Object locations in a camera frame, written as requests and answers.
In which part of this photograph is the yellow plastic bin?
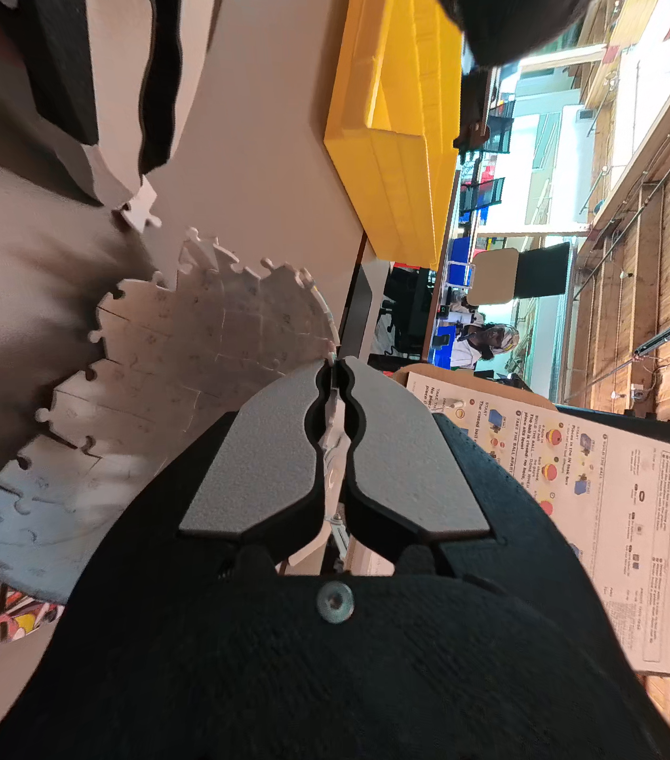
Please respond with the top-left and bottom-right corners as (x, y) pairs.
(323, 0), (464, 271)

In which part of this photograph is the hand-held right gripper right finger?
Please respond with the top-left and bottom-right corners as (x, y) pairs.
(339, 357), (493, 565)

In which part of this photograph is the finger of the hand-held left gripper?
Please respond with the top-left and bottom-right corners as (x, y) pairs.
(57, 0), (165, 207)
(144, 0), (220, 177)

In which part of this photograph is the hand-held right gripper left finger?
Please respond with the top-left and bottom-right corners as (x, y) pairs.
(179, 358), (336, 565)

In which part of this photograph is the small wooden background board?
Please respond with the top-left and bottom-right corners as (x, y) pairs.
(467, 248), (520, 305)

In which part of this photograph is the white puzzle piece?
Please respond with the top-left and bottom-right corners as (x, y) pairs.
(112, 178), (164, 234)

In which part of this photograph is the white folded instruction leaflet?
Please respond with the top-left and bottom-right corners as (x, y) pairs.
(286, 410), (352, 577)

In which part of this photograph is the printed instruction sheet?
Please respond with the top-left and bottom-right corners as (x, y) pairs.
(406, 371), (670, 676)

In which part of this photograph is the orange printed loose puzzle piece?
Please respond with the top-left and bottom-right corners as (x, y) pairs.
(0, 585), (65, 645)

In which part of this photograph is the black desk cable flap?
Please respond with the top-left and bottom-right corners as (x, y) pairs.
(338, 261), (376, 358)

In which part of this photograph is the partly built puzzle ball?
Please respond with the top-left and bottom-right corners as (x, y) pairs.
(0, 228), (342, 606)

